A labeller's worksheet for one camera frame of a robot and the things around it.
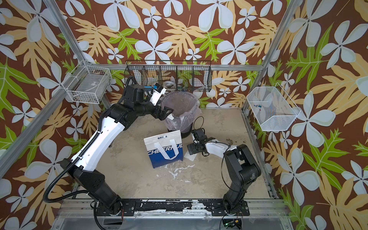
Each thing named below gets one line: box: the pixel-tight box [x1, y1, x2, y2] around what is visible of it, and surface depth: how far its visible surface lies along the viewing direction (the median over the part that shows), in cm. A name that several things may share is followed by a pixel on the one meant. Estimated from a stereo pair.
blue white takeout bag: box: [143, 129, 184, 169], surface depth 77 cm
